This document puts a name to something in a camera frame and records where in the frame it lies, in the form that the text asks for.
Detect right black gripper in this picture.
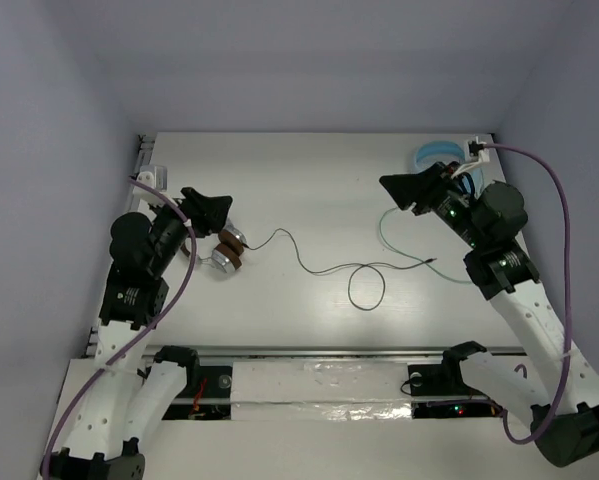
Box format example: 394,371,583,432
378,161,487,250

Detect brown silver headphones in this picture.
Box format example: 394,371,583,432
195,224,247,274

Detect thin black headphone cable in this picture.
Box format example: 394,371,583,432
242,228,436,312

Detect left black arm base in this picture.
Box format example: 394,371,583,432
137,346,202,395

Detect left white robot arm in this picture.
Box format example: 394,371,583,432
40,186,233,479

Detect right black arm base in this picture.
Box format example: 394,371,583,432
400,341,487,397

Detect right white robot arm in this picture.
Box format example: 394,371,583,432
379,163,599,467

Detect light blue headphones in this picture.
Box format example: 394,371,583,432
411,140,466,173

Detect green headphone cable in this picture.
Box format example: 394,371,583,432
378,207,475,286

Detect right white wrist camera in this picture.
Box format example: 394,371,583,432
452,136,490,178

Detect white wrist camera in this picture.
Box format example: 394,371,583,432
132,164,168,206
452,136,490,178

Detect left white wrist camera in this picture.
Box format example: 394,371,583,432
132,164,168,206

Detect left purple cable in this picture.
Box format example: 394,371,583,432
40,175,198,476

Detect purple cable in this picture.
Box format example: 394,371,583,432
486,143,572,445
40,175,198,476

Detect aluminium rail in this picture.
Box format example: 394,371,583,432
81,132,528,406

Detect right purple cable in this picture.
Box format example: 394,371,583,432
486,143,572,445

